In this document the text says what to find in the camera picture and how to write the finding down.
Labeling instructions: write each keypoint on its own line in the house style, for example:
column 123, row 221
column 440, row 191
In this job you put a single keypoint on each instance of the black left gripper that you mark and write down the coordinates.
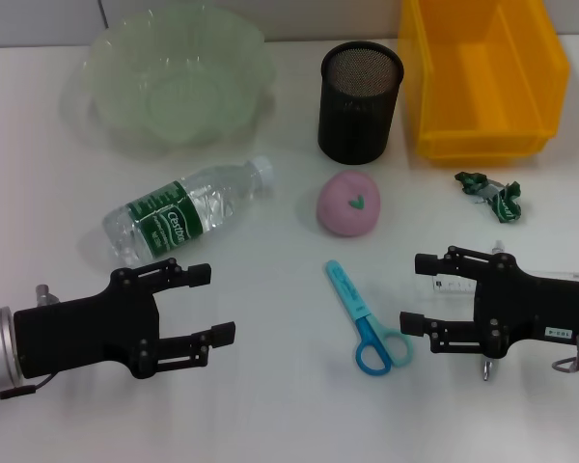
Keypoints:
column 77, row 333

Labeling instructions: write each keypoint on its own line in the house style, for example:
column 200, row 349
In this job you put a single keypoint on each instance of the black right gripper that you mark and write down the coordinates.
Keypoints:
column 535, row 308

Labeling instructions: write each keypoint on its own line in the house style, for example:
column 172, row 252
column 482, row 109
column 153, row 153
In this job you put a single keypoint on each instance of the clear green-label water bottle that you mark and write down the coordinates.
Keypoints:
column 193, row 202

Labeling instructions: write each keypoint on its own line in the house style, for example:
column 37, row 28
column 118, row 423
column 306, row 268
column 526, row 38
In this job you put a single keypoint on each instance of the pink toy peach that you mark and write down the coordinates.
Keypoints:
column 342, row 212

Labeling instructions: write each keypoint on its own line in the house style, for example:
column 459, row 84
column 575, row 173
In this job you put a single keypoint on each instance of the green plastic wrapper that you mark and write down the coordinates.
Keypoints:
column 504, row 207

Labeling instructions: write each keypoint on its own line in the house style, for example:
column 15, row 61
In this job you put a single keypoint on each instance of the clear plastic ruler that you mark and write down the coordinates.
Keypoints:
column 453, row 287

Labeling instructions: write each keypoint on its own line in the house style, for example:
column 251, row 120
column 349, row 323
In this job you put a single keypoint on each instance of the blue capped scissors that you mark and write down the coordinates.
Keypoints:
column 347, row 289

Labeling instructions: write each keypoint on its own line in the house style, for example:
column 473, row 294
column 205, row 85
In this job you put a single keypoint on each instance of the grey click pen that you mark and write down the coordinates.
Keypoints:
column 486, row 373

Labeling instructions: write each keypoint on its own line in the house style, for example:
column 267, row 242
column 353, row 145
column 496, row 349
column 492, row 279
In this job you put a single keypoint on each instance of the black mesh pen holder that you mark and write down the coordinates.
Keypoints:
column 357, row 125

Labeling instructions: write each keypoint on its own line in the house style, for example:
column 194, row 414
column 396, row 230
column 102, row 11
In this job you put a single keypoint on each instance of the translucent green fruit plate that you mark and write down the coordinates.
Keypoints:
column 173, row 96

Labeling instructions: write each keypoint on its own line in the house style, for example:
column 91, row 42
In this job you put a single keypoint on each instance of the yellow plastic bin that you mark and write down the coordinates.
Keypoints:
column 482, row 140

